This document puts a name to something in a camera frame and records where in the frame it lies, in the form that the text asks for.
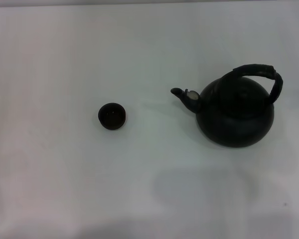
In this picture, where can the small dark brown teacup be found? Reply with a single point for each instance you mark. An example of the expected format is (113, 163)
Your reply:
(112, 115)

